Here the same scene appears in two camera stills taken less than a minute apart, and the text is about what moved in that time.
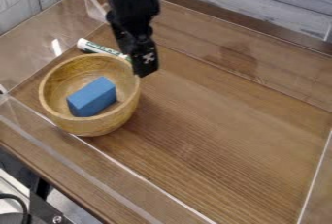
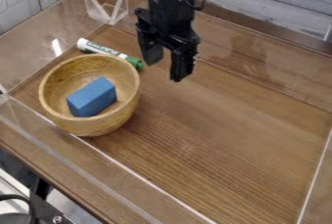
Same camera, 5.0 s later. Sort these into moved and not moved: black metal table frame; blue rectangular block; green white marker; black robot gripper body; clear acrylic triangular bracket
Moved: black robot gripper body
Not moved: clear acrylic triangular bracket; black metal table frame; blue rectangular block; green white marker
